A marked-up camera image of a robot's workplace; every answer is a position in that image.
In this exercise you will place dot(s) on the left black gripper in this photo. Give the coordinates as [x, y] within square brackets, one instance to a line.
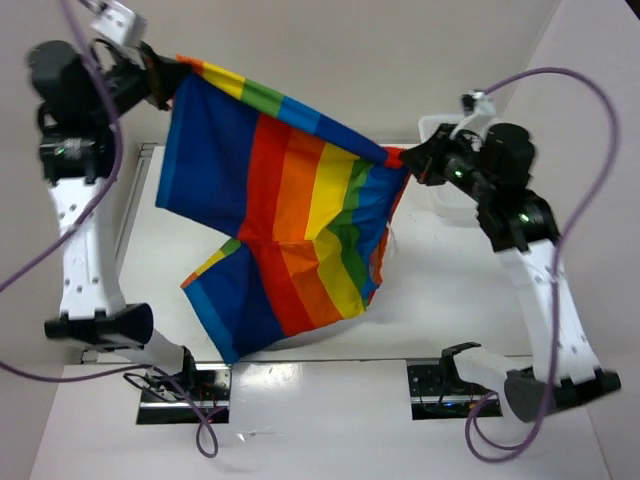
[156, 67]

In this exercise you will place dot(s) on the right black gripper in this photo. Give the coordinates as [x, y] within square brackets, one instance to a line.
[431, 152]

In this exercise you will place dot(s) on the rainbow striped shorts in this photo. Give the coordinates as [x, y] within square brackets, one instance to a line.
[304, 202]

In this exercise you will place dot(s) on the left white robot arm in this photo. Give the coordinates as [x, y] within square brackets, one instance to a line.
[78, 152]

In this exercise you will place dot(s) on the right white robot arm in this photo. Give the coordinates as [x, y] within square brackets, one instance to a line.
[494, 171]

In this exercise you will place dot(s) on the white perforated plastic basket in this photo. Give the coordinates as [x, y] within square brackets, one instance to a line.
[445, 201]

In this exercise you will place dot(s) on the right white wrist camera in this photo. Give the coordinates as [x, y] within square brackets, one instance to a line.
[479, 114]

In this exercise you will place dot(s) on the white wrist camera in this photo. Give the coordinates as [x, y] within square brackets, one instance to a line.
[117, 23]
[479, 114]

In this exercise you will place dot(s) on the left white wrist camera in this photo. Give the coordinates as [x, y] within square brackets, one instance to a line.
[117, 23]

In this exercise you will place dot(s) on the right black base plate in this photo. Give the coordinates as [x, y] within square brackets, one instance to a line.
[432, 398]

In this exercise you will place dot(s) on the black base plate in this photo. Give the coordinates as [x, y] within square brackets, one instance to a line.
[432, 398]
[162, 404]

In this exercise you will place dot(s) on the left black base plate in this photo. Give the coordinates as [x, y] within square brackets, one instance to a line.
[162, 404]

